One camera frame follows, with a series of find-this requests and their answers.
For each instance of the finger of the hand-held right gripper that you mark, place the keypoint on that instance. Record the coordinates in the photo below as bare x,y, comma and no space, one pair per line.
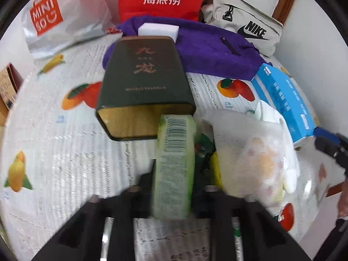
330,146

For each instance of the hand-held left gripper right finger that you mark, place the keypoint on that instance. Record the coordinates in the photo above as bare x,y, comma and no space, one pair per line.
206,198

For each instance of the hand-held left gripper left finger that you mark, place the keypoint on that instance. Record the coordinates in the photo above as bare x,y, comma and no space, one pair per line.
144,193

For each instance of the green tissue pack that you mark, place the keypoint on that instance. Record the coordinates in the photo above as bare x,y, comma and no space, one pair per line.
174,168

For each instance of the white glove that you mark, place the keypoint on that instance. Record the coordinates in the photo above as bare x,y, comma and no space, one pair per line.
292,168

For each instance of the person's right forearm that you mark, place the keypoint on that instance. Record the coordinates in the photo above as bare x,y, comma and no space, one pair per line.
334,242

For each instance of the person's right hand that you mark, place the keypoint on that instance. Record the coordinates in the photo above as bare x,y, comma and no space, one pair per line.
344,199

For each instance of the yellow object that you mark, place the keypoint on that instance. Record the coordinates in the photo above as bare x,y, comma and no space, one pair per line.
215,171

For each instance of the dark green packet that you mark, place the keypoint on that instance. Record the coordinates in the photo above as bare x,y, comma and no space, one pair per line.
202,146

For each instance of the blue tissue pack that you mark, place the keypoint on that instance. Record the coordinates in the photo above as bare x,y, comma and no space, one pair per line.
282,98

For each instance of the fruit print tablecloth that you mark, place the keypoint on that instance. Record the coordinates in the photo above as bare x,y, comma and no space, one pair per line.
68,155

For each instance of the dark green tin box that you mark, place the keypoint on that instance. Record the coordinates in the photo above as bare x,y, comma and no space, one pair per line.
144,87

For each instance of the purple towel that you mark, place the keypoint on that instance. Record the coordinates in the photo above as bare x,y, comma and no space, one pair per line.
204,51

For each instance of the white sponge block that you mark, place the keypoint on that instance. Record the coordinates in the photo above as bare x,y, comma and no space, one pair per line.
157,30

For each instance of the grey waist bag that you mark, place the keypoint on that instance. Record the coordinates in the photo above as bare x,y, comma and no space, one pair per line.
217,13

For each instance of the brown cardboard box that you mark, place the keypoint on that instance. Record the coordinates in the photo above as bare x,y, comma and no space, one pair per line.
6,84

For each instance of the red paper bag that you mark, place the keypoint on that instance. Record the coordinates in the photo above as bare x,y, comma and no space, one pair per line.
130,5

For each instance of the white plastic bag red label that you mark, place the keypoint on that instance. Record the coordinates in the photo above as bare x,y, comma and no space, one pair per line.
81,11

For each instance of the wooden door frame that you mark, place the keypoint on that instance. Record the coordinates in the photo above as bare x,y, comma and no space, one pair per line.
285,0

